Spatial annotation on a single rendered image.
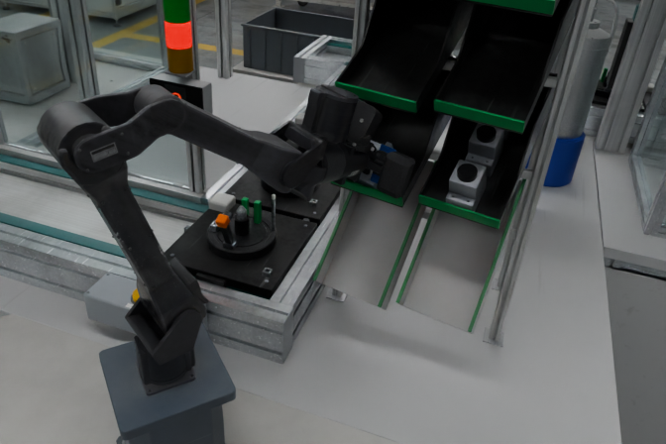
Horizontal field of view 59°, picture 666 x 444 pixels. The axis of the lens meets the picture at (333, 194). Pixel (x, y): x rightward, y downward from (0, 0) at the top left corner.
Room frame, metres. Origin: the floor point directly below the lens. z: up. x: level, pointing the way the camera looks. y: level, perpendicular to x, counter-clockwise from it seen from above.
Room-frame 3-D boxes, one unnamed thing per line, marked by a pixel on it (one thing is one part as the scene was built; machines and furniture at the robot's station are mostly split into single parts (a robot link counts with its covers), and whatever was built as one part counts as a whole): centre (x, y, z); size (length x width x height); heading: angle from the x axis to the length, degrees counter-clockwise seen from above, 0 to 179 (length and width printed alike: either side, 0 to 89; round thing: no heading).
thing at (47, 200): (1.08, 0.46, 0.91); 0.84 x 0.28 x 0.10; 73
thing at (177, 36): (1.14, 0.33, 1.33); 0.05 x 0.05 x 0.05
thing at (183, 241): (0.97, 0.18, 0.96); 0.24 x 0.24 x 0.02; 73
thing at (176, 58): (1.14, 0.33, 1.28); 0.05 x 0.05 x 0.05
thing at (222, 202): (1.09, 0.24, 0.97); 0.05 x 0.05 x 0.04; 73
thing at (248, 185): (1.21, 0.10, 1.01); 0.24 x 0.24 x 0.13; 73
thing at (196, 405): (0.54, 0.21, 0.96); 0.15 x 0.15 x 0.20; 31
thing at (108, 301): (0.79, 0.32, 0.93); 0.21 x 0.07 x 0.06; 73
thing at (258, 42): (3.11, 0.18, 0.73); 0.62 x 0.42 x 0.23; 73
